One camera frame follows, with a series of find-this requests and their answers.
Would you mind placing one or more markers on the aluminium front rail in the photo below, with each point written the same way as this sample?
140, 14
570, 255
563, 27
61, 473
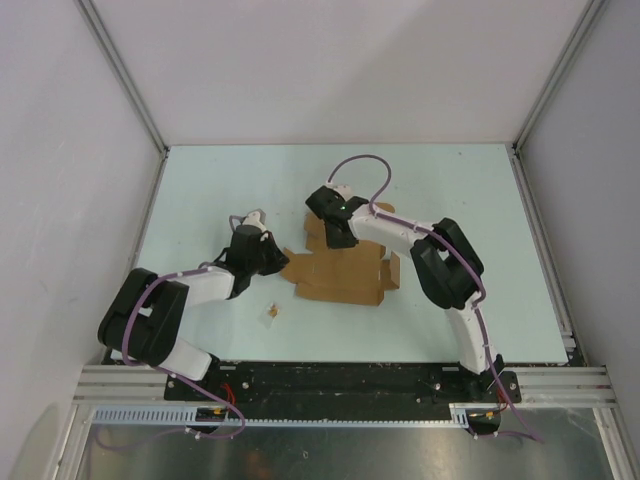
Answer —
539, 386

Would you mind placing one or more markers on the small cardboard scrap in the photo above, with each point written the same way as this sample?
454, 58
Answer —
268, 315

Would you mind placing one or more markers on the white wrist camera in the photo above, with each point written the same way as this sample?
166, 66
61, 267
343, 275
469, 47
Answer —
345, 191
255, 218

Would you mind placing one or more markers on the aluminium frame post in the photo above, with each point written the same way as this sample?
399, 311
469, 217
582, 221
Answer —
576, 41
98, 29

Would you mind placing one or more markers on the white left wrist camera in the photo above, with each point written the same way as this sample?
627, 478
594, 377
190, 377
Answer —
255, 218

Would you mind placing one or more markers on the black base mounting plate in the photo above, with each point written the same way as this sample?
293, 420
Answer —
247, 381

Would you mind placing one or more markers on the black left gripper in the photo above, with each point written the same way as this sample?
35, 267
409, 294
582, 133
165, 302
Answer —
278, 259

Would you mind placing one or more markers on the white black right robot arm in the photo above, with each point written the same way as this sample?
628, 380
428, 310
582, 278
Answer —
448, 268

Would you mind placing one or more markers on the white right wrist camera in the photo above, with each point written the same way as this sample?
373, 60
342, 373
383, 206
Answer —
345, 191

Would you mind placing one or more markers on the brown cardboard box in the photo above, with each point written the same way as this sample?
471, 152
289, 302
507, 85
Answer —
360, 275

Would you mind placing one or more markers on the grey slotted cable duct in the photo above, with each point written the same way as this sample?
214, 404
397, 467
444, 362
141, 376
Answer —
194, 417

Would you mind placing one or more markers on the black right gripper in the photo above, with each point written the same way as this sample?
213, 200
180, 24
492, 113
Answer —
334, 243

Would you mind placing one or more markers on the aluminium frame post left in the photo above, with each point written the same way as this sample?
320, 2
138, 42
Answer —
98, 29

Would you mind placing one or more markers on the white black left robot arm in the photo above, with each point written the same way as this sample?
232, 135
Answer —
144, 319

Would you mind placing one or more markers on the aluminium frame post right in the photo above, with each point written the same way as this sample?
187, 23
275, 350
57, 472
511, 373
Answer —
576, 41

